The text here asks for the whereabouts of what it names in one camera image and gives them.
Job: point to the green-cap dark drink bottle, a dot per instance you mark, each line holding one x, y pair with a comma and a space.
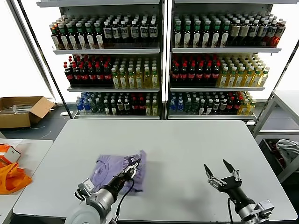
187, 37
225, 37
196, 37
206, 37
99, 42
63, 42
81, 42
90, 42
178, 37
72, 42
216, 37

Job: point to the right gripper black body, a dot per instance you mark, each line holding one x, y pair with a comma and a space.
233, 189

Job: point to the small dark drink bottle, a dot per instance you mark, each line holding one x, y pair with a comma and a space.
216, 106
126, 107
223, 105
106, 108
120, 107
202, 107
208, 107
113, 108

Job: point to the orange plastic bag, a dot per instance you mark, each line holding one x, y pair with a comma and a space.
11, 179

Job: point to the small yellow juice bottle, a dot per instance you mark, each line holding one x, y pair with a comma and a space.
251, 106
154, 108
243, 108
148, 108

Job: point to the dark bottle blue label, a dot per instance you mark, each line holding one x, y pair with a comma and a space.
271, 32

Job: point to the grey crumpled cloth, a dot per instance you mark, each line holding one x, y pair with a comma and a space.
288, 149

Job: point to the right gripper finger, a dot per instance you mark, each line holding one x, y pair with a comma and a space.
213, 180
230, 167

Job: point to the white strips bundle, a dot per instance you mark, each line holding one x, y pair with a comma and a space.
22, 107

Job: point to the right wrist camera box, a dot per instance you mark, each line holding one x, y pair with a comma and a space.
266, 207

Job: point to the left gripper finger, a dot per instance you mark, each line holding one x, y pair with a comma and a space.
131, 166
134, 172

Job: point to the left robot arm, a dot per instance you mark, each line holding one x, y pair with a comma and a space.
102, 200

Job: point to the grey metal shelf unit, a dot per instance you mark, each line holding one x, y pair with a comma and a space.
107, 51
224, 50

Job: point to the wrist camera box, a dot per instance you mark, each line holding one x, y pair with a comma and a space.
266, 207
86, 186

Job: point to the reddish-brown drink bottle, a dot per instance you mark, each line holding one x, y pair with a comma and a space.
55, 42

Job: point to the red drink bottle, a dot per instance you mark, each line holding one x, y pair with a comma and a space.
280, 32

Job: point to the black slanted pole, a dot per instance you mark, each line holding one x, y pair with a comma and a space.
286, 67
45, 58

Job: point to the orange and white carton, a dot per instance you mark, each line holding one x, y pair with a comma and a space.
12, 155

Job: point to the small red-cap cola bottle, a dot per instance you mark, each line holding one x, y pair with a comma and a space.
237, 103
141, 106
134, 106
230, 105

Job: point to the small green drink bottle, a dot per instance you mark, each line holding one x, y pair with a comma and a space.
94, 107
101, 107
195, 106
188, 106

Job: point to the black storage crate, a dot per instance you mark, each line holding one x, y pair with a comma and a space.
268, 154

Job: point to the small blue drink bottle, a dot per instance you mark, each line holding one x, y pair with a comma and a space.
180, 106
172, 106
87, 107
79, 107

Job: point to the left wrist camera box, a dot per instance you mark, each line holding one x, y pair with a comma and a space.
86, 186

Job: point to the white-cap dark bottle grey label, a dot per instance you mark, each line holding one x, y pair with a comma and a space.
116, 32
144, 32
125, 32
134, 32
153, 32
107, 32

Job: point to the white metal frame table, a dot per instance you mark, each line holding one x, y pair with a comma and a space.
287, 98

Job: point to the open cardboard box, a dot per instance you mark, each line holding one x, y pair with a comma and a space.
14, 120

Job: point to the purple t-shirt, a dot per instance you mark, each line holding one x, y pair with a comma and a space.
105, 165

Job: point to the red fabric item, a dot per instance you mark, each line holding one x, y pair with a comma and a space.
273, 146

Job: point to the grey slanted frame post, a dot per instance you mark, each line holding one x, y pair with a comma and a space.
32, 50

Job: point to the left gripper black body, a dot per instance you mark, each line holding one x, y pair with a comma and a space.
119, 183

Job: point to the white side table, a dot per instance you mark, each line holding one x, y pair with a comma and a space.
35, 151

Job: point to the dark bottle navy label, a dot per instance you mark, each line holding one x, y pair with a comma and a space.
253, 32

